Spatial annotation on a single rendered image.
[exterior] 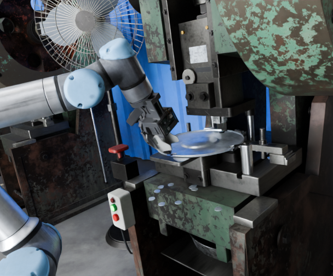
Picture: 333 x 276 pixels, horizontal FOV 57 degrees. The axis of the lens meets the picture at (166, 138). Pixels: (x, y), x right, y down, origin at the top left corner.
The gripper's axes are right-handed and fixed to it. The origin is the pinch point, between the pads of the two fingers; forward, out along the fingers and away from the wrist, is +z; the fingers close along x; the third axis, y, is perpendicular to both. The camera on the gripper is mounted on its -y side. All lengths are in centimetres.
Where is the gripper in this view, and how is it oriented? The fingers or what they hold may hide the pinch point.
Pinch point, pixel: (166, 150)
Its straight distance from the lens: 93.6
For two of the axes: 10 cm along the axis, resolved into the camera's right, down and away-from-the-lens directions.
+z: 4.1, 7.5, 5.2
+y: 7.2, 0.8, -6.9
